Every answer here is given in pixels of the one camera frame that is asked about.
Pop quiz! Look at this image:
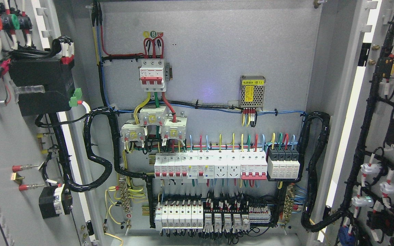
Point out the grey cabinet door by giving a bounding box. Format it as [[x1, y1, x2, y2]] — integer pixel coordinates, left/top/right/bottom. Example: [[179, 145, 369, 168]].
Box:
[[302, 0, 394, 246], [0, 0, 102, 246]]

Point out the white current transformer cluster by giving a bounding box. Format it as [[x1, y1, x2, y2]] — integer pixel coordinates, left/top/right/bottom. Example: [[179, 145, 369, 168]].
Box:
[[120, 106, 187, 145]]

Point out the white miniature breaker row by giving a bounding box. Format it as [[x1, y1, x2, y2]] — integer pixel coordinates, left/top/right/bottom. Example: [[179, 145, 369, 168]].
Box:
[[154, 151, 215, 181]]

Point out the metal mesh power supply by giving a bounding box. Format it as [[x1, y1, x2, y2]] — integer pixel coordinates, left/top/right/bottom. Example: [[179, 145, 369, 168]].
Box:
[[239, 75, 266, 108]]

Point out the main red lever breaker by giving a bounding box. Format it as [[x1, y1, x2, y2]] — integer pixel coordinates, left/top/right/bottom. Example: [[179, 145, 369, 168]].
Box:
[[139, 58, 172, 93]]

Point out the red lever circuit breaker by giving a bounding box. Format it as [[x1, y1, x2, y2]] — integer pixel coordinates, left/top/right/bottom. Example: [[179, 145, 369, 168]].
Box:
[[240, 151, 267, 180]]

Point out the lower white breaker row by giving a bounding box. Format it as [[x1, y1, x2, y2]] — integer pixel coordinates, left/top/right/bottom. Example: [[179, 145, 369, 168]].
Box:
[[155, 199, 204, 233]]

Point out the black white surge protector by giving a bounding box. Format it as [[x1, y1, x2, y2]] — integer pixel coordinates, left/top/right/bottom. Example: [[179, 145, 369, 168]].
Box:
[[267, 148, 300, 180]]

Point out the black relay terminal row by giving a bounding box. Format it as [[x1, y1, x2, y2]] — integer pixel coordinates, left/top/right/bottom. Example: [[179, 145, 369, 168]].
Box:
[[200, 193, 272, 239]]

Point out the brass ground terminal bar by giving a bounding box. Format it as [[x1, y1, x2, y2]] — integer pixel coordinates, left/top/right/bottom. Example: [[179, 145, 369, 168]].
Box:
[[119, 179, 132, 224]]

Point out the black digital power meter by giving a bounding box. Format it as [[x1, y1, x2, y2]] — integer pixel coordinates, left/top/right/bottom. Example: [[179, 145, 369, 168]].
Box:
[[9, 58, 75, 117]]

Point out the white DIN rail socket row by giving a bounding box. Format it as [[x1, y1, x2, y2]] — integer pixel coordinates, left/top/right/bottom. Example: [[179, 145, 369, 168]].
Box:
[[213, 150, 241, 179]]

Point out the black wrapped left cable harness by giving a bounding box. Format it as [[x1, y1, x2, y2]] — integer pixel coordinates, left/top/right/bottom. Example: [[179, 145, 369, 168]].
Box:
[[48, 107, 156, 229]]

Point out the black wrapped cable harness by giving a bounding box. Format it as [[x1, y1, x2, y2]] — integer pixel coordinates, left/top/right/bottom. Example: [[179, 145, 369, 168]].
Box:
[[48, 107, 156, 229], [300, 111, 344, 233]]

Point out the black wrapped right cable harness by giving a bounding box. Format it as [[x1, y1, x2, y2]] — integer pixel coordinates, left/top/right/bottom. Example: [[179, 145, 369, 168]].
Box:
[[300, 111, 344, 233]]

